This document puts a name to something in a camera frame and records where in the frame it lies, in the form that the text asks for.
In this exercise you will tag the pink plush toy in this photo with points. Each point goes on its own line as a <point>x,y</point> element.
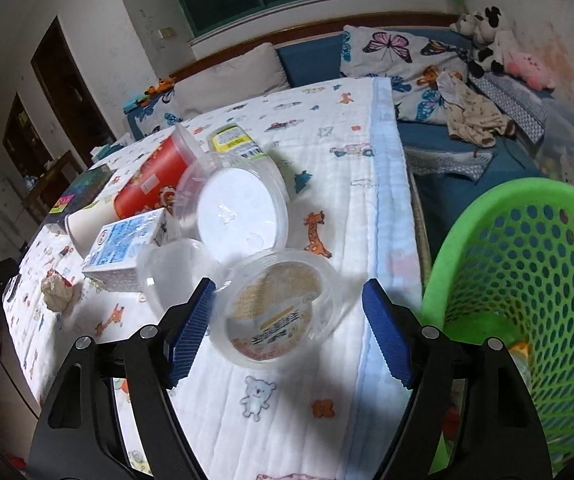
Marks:
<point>529,69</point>

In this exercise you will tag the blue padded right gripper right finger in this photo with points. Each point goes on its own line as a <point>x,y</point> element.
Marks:
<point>500,435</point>

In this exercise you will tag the green plastic mesh basket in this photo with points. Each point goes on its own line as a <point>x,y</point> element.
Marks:
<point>506,270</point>

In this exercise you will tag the white paper cup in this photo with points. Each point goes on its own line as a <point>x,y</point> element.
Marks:
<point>84,225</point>

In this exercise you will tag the blue white milk carton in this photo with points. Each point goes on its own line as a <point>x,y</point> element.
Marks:
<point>112,261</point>

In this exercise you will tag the grey beige pillow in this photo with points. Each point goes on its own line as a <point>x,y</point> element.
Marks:
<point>256,73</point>

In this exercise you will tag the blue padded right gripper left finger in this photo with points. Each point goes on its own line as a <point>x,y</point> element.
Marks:
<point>78,435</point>

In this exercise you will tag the beige crumpled clothes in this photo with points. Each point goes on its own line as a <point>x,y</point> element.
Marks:
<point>470,116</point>

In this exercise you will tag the printed white table cloth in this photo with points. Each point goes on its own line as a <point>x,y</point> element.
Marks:
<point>331,415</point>

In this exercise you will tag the red paper cup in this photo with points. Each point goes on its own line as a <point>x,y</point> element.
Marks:
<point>153,185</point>

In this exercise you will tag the white paper ball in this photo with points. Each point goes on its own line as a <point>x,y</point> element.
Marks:
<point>57,291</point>

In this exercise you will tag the dark colourful box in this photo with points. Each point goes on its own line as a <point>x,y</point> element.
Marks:
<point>79,194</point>

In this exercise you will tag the large clear plastic tub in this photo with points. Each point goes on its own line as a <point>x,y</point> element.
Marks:
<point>235,210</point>

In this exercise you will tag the black white cow plush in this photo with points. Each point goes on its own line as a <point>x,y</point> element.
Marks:
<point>493,39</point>

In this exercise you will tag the clear plastic packaging bag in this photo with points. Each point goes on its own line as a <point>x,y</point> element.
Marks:
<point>169,274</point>

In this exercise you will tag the butterfly print pillow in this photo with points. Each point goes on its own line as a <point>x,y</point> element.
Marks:
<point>410,62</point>

